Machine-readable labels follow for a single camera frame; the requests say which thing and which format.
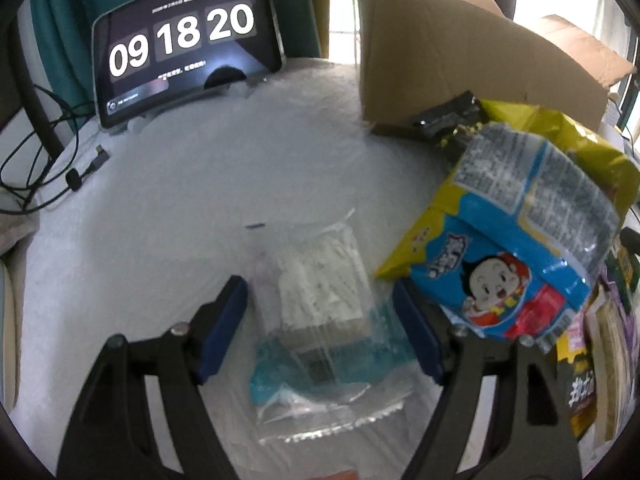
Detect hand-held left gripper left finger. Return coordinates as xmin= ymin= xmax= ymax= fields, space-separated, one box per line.
xmin=56 ymin=275 xmax=249 ymax=480

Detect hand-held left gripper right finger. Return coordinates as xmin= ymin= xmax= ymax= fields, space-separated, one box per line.
xmin=391 ymin=279 xmax=583 ymax=480

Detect clear packet with teal print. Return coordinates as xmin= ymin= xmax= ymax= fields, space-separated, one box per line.
xmin=247 ymin=207 xmax=418 ymax=443

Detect black gold snack packet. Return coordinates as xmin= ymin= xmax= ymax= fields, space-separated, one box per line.
xmin=556 ymin=325 xmax=601 ymax=443

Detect yellow snack bag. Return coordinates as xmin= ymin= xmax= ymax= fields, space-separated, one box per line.
xmin=445 ymin=99 xmax=640 ymax=221

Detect brown cardboard box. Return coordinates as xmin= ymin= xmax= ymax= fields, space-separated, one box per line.
xmin=352 ymin=0 xmax=638 ymax=133

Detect white table mat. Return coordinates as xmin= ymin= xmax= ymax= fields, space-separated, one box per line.
xmin=15 ymin=60 xmax=601 ymax=480

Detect blue cartoon snack bag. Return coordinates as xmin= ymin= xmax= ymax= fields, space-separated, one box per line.
xmin=375 ymin=122 xmax=621 ymax=343

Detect clear cracker packet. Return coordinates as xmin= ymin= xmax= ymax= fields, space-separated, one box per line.
xmin=585 ymin=287 xmax=638 ymax=453

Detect black nut snack bag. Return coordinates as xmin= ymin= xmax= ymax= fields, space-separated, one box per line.
xmin=410 ymin=91 xmax=488 ymax=151

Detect black tablet with clock display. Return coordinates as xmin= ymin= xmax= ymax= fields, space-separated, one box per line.
xmin=91 ymin=0 xmax=286 ymax=136

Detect grey usb cable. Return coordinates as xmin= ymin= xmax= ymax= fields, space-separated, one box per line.
xmin=65 ymin=145 xmax=112 ymax=191

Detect black cable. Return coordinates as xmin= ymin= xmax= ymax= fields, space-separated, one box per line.
xmin=0 ymin=85 xmax=96 ymax=216

